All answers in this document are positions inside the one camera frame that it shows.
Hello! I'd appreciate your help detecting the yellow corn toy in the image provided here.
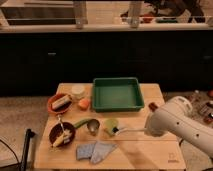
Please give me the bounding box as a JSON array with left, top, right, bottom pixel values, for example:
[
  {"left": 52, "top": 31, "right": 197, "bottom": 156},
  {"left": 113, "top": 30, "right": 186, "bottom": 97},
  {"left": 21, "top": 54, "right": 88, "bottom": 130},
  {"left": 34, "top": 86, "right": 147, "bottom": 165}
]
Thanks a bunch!
[{"left": 52, "top": 135, "right": 65, "bottom": 147}]

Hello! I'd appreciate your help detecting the brown white sponge block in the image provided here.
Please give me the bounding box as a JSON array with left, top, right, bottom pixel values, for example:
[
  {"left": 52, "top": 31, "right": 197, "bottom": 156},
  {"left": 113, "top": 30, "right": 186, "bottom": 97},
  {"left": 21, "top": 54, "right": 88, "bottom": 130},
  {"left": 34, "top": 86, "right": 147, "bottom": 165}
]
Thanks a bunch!
[{"left": 51, "top": 95, "right": 71, "bottom": 110}]

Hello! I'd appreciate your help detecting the white round lidded container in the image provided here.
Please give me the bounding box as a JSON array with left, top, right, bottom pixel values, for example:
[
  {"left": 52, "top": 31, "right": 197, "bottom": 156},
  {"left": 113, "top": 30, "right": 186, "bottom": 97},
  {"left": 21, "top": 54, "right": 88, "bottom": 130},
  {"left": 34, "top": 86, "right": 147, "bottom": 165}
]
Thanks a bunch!
[{"left": 71, "top": 84, "right": 85, "bottom": 100}]

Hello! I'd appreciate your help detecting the black stand post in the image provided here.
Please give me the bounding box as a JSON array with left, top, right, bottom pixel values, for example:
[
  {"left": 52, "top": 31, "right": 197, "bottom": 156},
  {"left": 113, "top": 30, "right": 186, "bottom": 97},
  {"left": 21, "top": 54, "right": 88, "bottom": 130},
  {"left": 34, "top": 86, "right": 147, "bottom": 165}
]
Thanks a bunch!
[{"left": 20, "top": 129, "right": 35, "bottom": 171}]

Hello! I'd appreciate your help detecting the metal spoon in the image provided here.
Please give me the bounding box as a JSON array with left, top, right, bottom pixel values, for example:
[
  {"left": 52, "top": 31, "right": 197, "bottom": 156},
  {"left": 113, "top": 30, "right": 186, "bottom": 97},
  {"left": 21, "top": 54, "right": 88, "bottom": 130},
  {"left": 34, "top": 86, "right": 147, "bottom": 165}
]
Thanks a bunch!
[{"left": 57, "top": 114, "right": 65, "bottom": 135}]

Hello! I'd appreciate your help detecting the orange bowl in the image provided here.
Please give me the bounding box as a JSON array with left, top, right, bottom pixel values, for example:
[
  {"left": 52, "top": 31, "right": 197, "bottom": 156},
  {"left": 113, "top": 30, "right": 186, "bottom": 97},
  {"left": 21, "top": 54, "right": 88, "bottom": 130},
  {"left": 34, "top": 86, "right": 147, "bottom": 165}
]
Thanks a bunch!
[{"left": 47, "top": 93, "right": 72, "bottom": 115}]

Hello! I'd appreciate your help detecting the brown toy grapes cluster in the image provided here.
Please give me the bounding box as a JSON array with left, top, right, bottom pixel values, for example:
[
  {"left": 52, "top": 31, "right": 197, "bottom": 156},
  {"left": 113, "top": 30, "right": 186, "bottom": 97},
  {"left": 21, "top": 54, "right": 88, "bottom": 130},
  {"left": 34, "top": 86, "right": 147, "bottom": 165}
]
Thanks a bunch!
[{"left": 148, "top": 102, "right": 158, "bottom": 112}]

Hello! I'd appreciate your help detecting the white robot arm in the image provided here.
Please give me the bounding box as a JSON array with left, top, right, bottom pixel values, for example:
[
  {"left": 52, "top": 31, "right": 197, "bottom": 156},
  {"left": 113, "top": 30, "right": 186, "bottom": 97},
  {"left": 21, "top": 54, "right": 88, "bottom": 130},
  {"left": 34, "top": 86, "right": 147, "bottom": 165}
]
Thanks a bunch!
[{"left": 145, "top": 96, "right": 213, "bottom": 158}]

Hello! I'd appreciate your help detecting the black cable left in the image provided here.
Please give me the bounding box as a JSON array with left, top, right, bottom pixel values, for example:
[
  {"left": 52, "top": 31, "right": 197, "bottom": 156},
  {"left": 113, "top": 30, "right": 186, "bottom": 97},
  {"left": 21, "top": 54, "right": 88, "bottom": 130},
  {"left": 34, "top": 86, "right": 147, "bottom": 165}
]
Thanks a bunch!
[{"left": 0, "top": 138, "right": 22, "bottom": 171}]

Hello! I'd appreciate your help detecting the white handled dish brush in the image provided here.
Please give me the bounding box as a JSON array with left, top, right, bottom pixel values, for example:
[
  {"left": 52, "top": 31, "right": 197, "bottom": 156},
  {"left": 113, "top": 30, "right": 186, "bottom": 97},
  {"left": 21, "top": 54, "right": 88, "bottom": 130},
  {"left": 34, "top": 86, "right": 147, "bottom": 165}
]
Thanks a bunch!
[{"left": 112, "top": 127, "right": 146, "bottom": 136}]

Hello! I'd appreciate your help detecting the green handled metal scoop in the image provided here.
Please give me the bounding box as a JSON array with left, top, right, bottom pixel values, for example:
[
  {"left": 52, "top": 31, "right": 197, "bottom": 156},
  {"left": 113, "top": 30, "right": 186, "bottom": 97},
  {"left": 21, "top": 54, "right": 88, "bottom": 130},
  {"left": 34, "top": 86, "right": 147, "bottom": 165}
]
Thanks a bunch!
[{"left": 74, "top": 118, "right": 100, "bottom": 136}]

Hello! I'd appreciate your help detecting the dark red bowl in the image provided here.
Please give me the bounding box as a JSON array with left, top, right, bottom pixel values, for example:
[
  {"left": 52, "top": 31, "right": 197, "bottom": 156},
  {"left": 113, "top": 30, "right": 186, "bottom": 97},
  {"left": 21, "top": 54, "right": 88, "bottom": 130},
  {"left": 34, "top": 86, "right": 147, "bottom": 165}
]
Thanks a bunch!
[{"left": 49, "top": 122, "right": 76, "bottom": 147}]

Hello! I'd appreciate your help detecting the orange sponge block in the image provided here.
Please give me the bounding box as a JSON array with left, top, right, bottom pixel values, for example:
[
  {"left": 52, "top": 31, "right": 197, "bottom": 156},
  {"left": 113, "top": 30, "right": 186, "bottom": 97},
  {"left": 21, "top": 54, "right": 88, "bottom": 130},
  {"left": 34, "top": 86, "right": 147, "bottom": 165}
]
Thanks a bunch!
[{"left": 78, "top": 98, "right": 90, "bottom": 110}]

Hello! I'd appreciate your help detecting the green plastic tray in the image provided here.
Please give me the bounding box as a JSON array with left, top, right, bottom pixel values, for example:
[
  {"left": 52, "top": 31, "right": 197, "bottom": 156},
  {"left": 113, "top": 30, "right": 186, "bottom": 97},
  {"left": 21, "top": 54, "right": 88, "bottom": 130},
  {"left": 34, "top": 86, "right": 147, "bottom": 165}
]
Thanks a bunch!
[{"left": 92, "top": 77, "right": 144, "bottom": 112}]

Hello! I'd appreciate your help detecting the green plastic cup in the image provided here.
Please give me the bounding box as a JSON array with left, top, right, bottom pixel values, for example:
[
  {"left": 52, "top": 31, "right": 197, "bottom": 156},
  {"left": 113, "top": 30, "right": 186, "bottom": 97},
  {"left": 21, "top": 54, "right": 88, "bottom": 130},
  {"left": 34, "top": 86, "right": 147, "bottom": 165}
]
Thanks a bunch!
[{"left": 104, "top": 118, "right": 118, "bottom": 136}]

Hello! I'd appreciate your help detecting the blue grey cloth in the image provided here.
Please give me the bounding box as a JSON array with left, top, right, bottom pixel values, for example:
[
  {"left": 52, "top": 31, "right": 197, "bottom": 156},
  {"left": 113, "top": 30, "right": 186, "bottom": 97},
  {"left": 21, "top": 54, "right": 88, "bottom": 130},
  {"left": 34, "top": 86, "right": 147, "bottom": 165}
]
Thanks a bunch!
[{"left": 76, "top": 141, "right": 117, "bottom": 164}]

